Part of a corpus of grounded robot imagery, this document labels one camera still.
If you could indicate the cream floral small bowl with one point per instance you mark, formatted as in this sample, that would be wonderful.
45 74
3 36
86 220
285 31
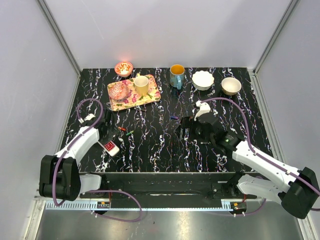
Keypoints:
231 86

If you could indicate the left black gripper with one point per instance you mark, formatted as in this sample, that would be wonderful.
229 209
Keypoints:
113 131

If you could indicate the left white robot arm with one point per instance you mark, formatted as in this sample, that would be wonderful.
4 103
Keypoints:
59 175

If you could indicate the white scalloped bowl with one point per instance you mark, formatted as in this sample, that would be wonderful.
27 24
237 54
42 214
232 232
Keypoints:
202 80

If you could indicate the aluminium frame post right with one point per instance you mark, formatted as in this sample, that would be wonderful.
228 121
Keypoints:
277 32

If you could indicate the red orange patterned bowl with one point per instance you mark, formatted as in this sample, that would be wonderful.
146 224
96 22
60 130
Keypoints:
123 68

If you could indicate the pink glass bowl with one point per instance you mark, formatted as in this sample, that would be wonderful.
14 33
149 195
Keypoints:
118 91

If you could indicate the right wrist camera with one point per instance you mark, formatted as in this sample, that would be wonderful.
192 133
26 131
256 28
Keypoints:
203 108

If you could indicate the aluminium frame post left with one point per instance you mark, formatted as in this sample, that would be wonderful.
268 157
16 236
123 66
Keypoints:
59 36

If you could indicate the floral rectangular tray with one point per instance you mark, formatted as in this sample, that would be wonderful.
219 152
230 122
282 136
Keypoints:
133 99

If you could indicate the cream yellow cup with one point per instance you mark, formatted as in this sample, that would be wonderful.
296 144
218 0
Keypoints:
141 84

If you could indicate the blue butterfly mug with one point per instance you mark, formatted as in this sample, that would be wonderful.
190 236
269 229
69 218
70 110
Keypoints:
177 76

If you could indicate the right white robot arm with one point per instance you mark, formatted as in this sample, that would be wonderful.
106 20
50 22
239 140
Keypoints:
295 190

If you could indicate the red orange battery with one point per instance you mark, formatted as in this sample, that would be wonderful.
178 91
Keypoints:
122 128

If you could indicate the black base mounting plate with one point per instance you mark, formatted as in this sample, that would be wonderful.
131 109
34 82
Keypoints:
168 190

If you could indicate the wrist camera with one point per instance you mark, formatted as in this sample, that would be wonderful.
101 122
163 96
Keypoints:
203 108
89 117

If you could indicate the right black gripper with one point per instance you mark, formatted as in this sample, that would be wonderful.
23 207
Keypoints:
186 122

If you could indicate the white remote control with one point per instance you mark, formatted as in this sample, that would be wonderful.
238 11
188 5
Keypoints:
110 147

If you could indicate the aluminium frame post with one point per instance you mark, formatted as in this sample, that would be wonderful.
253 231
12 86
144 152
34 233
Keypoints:
277 32
59 36

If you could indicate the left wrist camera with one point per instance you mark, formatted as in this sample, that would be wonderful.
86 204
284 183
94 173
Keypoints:
89 117

